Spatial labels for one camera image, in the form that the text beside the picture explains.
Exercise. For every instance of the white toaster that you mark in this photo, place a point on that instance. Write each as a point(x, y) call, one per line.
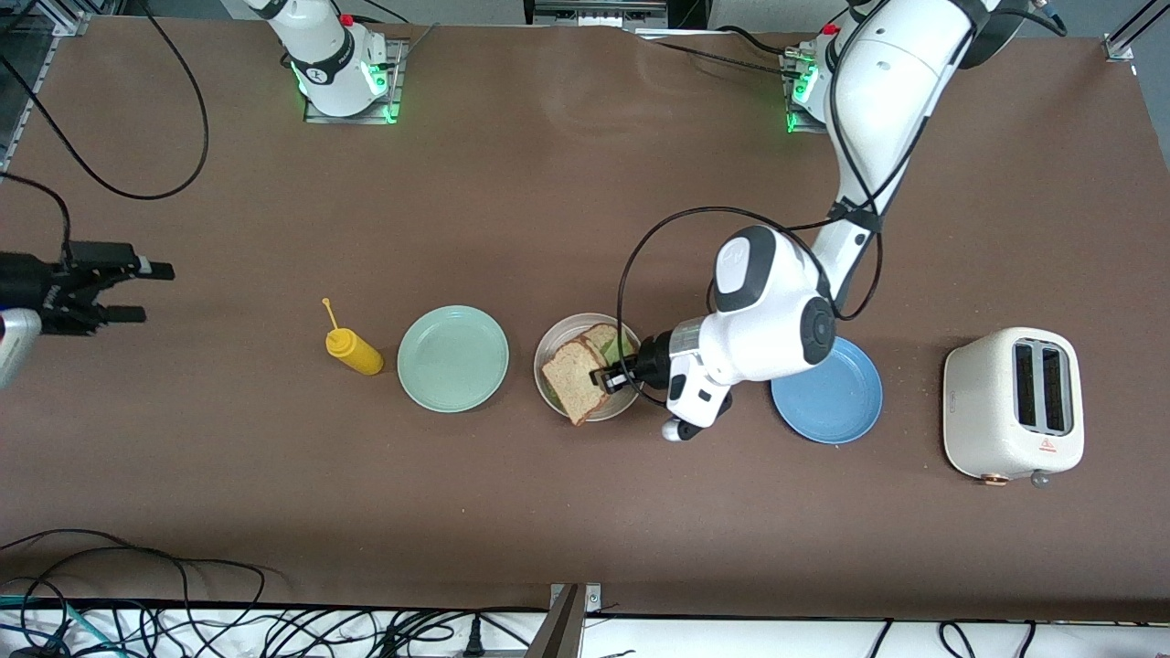
point(978, 411)

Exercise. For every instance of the black metal frame unit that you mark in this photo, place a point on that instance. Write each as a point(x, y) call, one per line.
point(594, 11)

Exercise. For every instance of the brown bread slice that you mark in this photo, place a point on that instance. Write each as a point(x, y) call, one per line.
point(571, 379)
point(603, 331)

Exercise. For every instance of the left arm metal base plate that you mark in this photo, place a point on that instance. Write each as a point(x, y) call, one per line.
point(804, 123)

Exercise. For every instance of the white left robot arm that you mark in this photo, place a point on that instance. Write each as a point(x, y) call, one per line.
point(777, 311)

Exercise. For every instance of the green lettuce leaf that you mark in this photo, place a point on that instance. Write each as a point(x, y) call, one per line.
point(623, 345)

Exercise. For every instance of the black power plug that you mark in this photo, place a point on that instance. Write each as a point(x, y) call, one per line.
point(473, 640)

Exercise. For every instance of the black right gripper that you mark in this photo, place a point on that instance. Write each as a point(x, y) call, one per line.
point(37, 285)

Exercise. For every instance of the grey metal bracket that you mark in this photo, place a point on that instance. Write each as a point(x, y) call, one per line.
point(562, 631)

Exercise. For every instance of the beige plate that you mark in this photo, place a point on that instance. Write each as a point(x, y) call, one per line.
point(559, 334)

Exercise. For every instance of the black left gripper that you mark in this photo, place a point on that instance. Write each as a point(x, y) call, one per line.
point(652, 358)

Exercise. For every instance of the yellow mustard squeeze bottle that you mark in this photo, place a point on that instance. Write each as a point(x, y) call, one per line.
point(356, 352)

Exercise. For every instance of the blue plate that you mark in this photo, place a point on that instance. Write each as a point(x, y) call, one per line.
point(832, 407)

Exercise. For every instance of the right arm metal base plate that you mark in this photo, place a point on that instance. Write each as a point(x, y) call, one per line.
point(396, 78)

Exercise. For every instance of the small aluminium corner bracket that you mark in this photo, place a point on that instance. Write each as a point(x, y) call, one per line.
point(1117, 47)

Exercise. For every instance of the mint green plate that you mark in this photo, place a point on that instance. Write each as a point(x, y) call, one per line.
point(452, 358)

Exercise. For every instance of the aluminium frame profile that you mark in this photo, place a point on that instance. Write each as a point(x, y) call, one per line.
point(69, 16)

